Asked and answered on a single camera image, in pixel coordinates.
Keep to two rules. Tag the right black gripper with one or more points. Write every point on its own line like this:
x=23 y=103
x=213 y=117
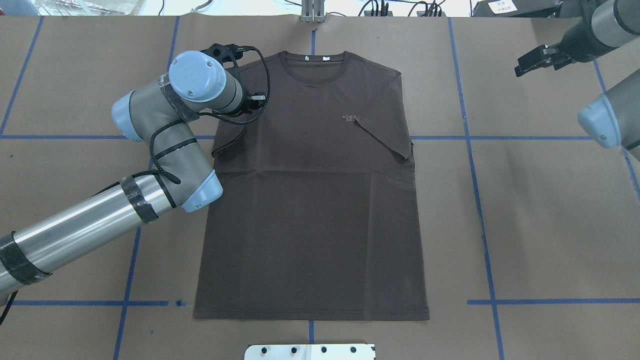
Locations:
x=575 y=48

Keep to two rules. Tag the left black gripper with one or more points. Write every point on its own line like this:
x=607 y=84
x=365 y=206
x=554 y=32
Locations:
x=246 y=104

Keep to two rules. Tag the brown t-shirt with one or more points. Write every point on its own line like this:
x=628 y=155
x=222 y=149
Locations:
x=318 y=218

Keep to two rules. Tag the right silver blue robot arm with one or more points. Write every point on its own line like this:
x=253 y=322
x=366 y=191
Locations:
x=607 y=32

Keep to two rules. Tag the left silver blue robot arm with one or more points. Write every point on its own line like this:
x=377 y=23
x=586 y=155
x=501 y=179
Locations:
x=196 y=83

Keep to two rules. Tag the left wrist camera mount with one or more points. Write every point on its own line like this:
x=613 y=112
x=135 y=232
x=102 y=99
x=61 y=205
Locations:
x=229 y=53

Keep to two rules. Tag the aluminium frame post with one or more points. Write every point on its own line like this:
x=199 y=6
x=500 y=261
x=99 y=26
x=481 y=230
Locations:
x=313 y=11

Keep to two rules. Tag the white column pedestal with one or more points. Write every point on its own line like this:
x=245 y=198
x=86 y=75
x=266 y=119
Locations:
x=322 y=351

